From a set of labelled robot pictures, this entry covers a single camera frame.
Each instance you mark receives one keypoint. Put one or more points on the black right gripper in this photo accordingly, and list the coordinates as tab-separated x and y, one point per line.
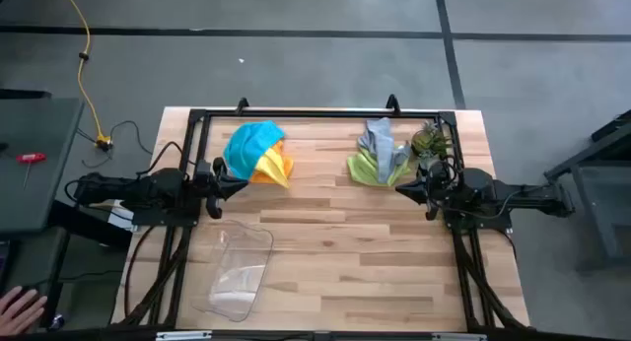
446	193

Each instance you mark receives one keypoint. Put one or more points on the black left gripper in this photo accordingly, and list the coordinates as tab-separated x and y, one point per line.
204	190

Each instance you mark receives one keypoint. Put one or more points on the blue microfiber towel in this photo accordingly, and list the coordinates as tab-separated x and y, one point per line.
249	146

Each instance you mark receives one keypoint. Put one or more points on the yellow microfiber towel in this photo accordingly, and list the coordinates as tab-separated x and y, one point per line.
273	171

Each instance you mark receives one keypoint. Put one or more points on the green microfiber towel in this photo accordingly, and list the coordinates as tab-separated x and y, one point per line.
362	171

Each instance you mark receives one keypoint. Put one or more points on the orange microfiber towel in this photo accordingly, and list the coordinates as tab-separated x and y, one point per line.
280	149

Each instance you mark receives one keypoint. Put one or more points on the clear plastic bin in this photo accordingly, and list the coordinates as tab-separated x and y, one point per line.
236	277

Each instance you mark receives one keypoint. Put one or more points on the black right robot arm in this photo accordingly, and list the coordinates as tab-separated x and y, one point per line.
493	185

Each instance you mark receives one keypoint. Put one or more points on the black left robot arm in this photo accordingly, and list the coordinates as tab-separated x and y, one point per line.
123	188

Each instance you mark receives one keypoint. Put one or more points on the small green potted plant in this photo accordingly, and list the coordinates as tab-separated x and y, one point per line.
430	139

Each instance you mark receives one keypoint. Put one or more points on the black table clamp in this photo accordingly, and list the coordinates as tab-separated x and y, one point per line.
393	103
242	104

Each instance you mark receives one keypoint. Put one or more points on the white box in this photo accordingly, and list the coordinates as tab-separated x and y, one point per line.
120	220

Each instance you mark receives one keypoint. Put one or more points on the dark grey metal cart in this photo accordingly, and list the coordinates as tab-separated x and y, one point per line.
606	208

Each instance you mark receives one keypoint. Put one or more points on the grey work table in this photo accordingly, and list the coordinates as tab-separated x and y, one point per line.
29	203

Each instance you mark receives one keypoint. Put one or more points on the dark desk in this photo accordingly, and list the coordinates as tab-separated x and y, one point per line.
29	262

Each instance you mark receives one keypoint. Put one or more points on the person's hand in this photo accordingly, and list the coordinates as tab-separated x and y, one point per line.
20	314

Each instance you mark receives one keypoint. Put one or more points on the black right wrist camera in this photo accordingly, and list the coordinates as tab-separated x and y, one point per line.
438	176

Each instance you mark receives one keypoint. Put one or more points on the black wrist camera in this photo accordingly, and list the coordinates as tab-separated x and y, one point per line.
438	176
203	168

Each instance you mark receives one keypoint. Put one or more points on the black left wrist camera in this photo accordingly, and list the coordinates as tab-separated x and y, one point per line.
203	168

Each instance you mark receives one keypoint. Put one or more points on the black aluminium table frame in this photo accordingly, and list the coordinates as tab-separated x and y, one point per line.
320	114

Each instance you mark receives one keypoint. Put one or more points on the silver metal bracket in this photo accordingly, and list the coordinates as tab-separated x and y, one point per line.
458	337
182	336

